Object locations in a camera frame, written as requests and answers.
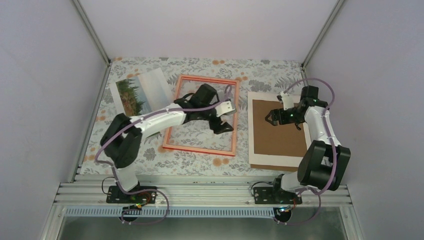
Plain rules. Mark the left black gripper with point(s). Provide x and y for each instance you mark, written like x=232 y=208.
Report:
x=221 y=128

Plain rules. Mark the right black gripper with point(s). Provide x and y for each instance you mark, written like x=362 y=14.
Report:
x=282 y=121

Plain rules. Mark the red picture frame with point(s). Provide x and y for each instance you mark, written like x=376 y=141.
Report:
x=172 y=132

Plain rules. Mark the landscape photo print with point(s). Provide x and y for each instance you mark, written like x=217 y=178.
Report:
x=141 y=94

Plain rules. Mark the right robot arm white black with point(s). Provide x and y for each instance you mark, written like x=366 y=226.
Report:
x=325 y=161

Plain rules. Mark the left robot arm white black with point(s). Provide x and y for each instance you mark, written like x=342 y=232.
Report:
x=121 y=142

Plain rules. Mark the brown backing board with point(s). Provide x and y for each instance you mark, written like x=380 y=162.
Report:
x=280 y=140

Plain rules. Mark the floral patterned table cloth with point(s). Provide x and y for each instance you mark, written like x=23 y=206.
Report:
x=263 y=76

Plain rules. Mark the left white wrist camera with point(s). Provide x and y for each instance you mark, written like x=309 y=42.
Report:
x=226 y=108

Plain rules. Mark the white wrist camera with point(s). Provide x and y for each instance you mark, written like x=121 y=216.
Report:
x=286 y=100
x=226 y=108

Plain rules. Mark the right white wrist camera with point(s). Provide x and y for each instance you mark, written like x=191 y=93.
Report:
x=286 y=100

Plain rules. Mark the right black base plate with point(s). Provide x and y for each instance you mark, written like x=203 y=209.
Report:
x=267 y=195

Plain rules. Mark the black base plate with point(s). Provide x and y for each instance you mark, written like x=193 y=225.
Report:
x=116 y=196
x=267 y=195

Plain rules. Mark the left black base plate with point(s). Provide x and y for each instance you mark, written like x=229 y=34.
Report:
x=116 y=196

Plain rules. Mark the aluminium rail base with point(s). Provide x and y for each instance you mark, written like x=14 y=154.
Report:
x=182 y=191

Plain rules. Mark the grey slotted cable duct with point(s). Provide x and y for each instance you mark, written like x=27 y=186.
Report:
x=173 y=212

